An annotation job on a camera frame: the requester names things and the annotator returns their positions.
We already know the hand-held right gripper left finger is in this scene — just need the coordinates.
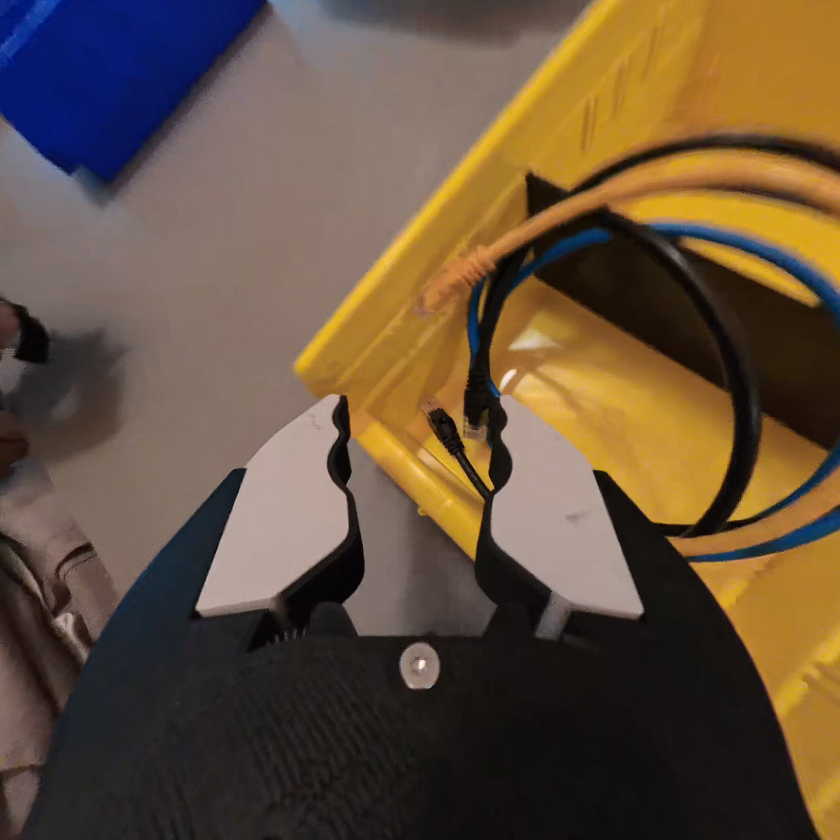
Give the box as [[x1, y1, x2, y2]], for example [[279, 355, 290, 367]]
[[194, 394, 367, 621]]

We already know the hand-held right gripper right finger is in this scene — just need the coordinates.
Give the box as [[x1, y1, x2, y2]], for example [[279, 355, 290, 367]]
[[474, 395, 645, 641]]

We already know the blue ethernet cable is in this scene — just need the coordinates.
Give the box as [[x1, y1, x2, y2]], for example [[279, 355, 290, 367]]
[[465, 223, 840, 565]]

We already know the yellow ethernet cable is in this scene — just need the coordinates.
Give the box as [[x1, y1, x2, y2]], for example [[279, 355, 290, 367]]
[[416, 147, 840, 559]]

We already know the yellow storage bin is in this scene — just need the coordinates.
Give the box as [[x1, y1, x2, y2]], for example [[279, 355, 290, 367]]
[[293, 0, 840, 840]]

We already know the grey desk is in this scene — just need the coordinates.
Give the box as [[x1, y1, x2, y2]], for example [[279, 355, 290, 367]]
[[0, 0, 605, 641]]

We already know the person's left hand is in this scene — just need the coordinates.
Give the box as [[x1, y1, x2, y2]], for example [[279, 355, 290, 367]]
[[0, 297, 28, 470]]

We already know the person's clothing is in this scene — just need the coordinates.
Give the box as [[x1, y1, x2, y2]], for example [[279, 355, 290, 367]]
[[0, 459, 122, 834]]

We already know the black bin divider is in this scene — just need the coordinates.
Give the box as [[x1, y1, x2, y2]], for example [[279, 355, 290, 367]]
[[525, 172, 840, 447]]

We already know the blue storage bin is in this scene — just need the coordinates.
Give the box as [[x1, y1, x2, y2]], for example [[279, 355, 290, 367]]
[[0, 0, 266, 181]]

